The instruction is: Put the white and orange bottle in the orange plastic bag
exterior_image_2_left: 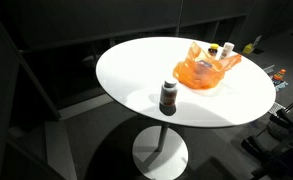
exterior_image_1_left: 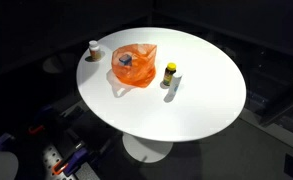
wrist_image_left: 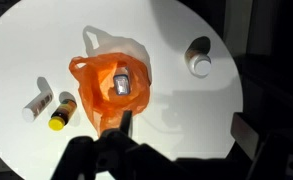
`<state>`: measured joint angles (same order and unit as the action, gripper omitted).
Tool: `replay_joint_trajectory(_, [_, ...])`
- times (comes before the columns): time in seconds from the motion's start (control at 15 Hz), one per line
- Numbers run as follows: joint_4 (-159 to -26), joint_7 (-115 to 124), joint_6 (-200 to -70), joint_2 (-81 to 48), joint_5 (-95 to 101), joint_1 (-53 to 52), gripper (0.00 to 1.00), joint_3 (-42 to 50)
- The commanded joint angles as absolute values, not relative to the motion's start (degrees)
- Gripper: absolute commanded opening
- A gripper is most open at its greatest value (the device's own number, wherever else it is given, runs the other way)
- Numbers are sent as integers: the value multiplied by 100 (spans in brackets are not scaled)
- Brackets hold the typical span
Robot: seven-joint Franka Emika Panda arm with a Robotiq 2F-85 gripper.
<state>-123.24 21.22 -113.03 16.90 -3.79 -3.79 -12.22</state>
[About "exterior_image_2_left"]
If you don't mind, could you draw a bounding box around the dark brown bottle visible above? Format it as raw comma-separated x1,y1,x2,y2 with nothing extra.
159,79,179,112

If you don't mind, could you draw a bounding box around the orange plastic bag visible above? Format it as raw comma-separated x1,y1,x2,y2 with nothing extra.
172,41,243,90

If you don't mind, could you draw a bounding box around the blue box in bag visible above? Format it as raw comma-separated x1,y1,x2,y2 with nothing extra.
196,59,214,69

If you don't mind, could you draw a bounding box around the yellow cap brown bottle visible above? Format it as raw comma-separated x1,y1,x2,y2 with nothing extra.
207,43,220,58

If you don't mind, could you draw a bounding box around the tall white bottle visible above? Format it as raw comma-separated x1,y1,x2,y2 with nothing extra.
219,41,236,61

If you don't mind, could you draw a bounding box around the orange cap bottle on floor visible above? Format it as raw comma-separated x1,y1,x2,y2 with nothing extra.
272,68,287,82

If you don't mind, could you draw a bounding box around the grey table pole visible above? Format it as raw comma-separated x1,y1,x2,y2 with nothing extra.
157,123,170,152

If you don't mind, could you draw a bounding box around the white round table base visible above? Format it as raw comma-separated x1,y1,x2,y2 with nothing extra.
132,125,189,180

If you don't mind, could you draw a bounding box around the white round table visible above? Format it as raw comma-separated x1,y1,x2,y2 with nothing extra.
17,11,249,119

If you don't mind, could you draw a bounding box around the yellow box on floor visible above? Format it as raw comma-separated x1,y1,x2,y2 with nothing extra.
242,42,256,55

